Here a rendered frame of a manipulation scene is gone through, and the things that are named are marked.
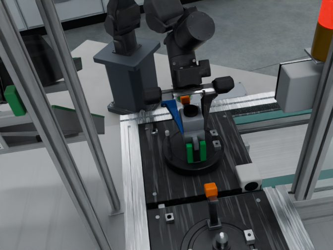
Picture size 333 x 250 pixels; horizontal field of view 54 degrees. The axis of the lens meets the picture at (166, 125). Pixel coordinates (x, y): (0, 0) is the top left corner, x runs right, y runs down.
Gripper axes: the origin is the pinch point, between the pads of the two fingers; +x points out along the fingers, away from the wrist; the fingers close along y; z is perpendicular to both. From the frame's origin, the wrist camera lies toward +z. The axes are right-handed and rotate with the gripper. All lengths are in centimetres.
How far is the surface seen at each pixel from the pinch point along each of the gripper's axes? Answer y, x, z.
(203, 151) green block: 1.6, 7.7, -1.2
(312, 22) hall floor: 156, -92, -234
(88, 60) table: -30, -34, -63
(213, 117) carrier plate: 7.4, 0.0, -15.2
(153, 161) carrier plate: -9.2, 8.3, -7.6
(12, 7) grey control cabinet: -126, -153, -245
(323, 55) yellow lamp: 17.0, -3.4, 23.0
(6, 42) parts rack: -20.3, -5.9, 37.2
